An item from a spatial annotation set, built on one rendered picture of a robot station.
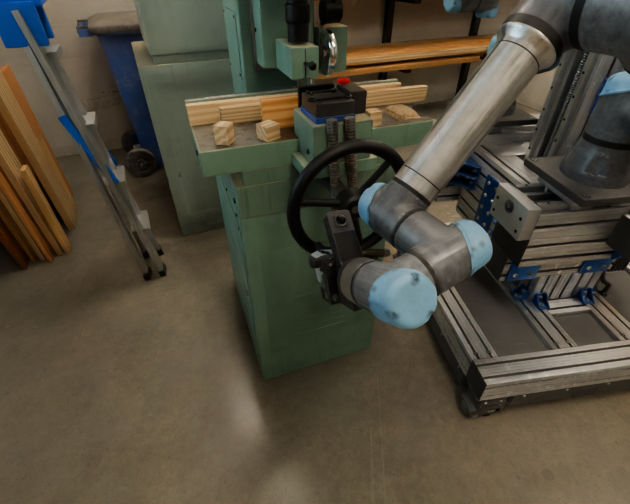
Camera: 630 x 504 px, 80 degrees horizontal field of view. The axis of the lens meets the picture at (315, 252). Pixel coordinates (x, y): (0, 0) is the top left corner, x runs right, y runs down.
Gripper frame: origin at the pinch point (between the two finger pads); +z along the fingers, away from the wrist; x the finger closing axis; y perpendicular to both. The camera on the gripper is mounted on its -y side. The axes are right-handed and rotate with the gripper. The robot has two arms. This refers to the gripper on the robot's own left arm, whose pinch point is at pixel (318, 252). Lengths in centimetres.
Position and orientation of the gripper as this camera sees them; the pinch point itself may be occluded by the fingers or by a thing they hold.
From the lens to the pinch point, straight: 78.8
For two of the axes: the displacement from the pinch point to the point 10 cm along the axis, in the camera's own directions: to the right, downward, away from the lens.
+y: 1.6, 9.7, 1.7
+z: -3.1, -1.2, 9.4
